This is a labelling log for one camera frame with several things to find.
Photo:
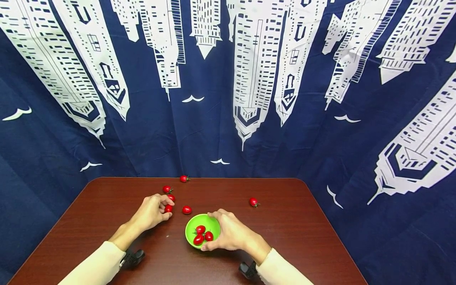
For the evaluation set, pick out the person's left hand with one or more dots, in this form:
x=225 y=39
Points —
x=149 y=213

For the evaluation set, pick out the person's right hand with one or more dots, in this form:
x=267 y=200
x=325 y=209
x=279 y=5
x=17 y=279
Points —
x=233 y=233

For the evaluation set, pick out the person's left index finger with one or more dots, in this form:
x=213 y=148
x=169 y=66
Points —
x=165 y=199

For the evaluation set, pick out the person's right thumb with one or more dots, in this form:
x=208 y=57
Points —
x=211 y=246

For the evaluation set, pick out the person's left thumb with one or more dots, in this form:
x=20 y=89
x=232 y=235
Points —
x=166 y=216

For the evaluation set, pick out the person's right index finger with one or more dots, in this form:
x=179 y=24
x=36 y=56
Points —
x=217 y=214

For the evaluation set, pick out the red cherry tomato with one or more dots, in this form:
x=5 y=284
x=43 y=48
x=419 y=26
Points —
x=186 y=209
x=253 y=202
x=184 y=178
x=198 y=239
x=166 y=189
x=208 y=236
x=172 y=197
x=168 y=208
x=200 y=229

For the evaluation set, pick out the green plastic bowl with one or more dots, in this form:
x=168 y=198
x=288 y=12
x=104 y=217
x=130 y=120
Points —
x=194 y=223

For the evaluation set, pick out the person's right forearm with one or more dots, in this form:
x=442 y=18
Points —
x=278 y=267

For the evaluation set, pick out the person's left forearm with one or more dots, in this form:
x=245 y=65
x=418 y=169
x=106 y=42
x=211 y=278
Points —
x=103 y=259

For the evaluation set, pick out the black wrist band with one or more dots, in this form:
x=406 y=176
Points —
x=132 y=258
x=248 y=270

